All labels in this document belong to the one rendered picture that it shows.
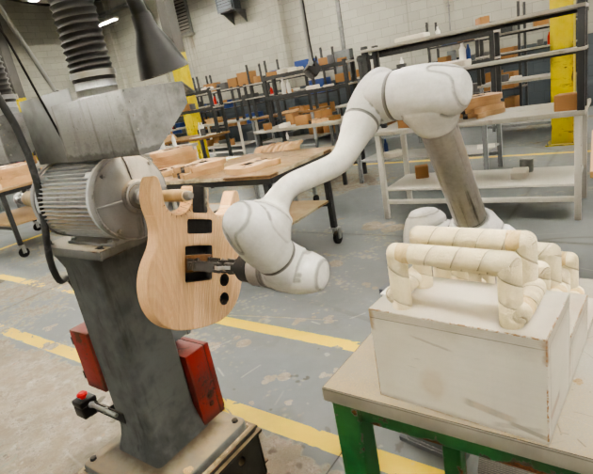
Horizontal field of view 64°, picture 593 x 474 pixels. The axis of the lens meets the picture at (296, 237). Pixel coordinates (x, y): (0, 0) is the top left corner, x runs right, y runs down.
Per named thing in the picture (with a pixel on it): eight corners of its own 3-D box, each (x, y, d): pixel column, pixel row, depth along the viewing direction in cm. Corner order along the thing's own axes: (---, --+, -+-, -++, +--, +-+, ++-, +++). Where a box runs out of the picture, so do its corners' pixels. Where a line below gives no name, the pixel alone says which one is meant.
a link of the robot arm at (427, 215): (418, 255, 187) (412, 201, 180) (463, 260, 175) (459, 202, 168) (397, 271, 175) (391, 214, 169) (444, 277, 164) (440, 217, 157)
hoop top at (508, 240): (407, 246, 81) (404, 228, 80) (415, 239, 83) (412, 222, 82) (534, 256, 68) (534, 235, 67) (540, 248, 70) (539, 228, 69)
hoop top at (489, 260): (383, 264, 75) (381, 245, 74) (392, 257, 77) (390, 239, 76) (518, 279, 62) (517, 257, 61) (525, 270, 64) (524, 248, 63)
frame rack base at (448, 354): (378, 396, 84) (366, 309, 79) (414, 352, 95) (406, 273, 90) (551, 447, 67) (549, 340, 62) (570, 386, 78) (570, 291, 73)
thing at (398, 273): (389, 308, 77) (382, 255, 75) (397, 300, 80) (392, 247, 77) (408, 311, 75) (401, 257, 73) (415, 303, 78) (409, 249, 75)
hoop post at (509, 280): (496, 327, 67) (492, 266, 64) (503, 317, 69) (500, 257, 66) (520, 331, 65) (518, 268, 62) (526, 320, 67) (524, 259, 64)
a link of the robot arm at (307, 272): (290, 260, 123) (263, 233, 114) (342, 264, 114) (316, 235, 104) (275, 298, 118) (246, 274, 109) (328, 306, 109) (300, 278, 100)
